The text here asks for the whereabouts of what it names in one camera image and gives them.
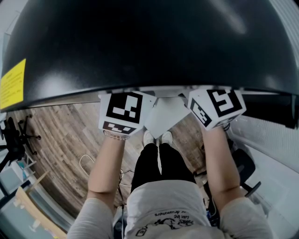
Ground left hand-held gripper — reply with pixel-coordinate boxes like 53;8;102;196
98;91;158;136

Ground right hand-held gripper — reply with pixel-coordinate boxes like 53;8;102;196
178;87;248;131

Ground black mini fridge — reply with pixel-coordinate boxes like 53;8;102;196
0;0;299;130

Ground white cable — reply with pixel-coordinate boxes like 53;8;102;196
79;154;97;176

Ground black padded chair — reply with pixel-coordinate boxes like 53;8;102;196
229;139;262;199

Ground yellow label sticker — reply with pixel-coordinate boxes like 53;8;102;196
0;58;27;111

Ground wooden table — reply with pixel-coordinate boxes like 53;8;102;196
14;186;69;239

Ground person's black trousers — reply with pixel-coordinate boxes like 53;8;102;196
130;142;197;193

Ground person's white right shoe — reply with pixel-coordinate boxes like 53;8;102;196
161;131;174;146

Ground person in white shirt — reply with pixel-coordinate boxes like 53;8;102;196
66;179;274;239

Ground person's right forearm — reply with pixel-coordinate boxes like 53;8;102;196
200;126;242;211

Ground person's white left shoe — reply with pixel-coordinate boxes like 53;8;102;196
142;130;156;146

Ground black swivel office chair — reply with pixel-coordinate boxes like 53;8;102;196
0;113;43;172

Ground bead bracelet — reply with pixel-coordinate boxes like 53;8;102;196
103;130;130;141

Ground person's left forearm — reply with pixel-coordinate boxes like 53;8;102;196
86;134;130;206

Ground person's white shoe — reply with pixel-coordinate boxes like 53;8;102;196
161;131;174;146
142;130;156;146

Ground glass partition with blinds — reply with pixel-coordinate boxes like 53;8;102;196
230;0;299;174

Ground small white cart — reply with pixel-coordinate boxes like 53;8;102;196
8;155;36;185

